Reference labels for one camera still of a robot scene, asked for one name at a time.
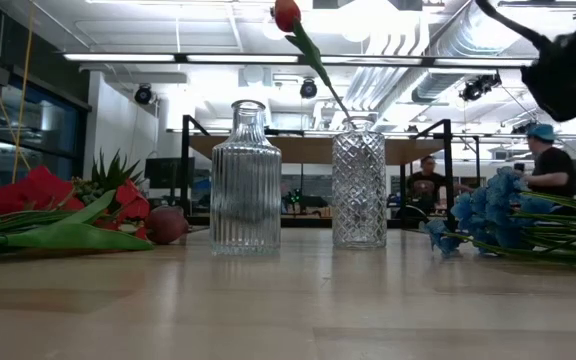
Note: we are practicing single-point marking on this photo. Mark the black computer monitor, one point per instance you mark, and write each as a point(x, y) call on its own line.
point(168, 172)

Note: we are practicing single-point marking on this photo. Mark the diamond-pattern clear glass vase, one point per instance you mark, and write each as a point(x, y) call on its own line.
point(359, 200)

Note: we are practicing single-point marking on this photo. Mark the black ceiling spotlight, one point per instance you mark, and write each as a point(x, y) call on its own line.
point(478, 87)
point(143, 94)
point(308, 89)

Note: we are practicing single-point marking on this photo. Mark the blue artificial flower bunch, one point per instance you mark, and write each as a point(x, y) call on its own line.
point(498, 200)

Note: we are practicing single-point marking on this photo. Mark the potted green succulent plant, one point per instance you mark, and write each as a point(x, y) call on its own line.
point(113, 175)

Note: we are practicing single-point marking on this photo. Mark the dark red artificial tulip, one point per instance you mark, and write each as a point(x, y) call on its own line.
point(165, 225)

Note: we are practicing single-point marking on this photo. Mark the person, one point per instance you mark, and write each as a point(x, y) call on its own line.
point(553, 167)
point(425, 187)

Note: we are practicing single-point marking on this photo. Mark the wooden shelf with black legs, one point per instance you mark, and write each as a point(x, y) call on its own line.
point(313, 150)

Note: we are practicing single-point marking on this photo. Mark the orange artificial tulip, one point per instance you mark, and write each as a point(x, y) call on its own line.
point(287, 14)

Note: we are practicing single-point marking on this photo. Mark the ribbed clear glass vase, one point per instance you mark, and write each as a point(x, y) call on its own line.
point(245, 190)

